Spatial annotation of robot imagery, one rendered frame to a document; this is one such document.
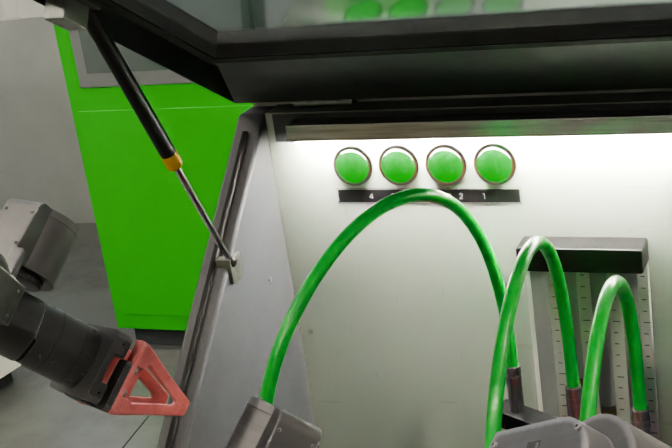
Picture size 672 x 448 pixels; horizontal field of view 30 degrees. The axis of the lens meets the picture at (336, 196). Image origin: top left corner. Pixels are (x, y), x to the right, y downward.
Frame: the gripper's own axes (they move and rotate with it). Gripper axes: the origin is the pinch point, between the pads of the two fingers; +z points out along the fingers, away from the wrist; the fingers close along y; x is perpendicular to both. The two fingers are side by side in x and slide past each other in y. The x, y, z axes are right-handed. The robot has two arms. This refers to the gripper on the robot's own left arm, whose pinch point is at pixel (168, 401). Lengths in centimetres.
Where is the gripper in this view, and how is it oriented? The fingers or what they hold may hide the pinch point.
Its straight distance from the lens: 116.6
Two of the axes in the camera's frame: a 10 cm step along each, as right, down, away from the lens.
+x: -4.1, 8.7, -2.6
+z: 7.6, 4.9, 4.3
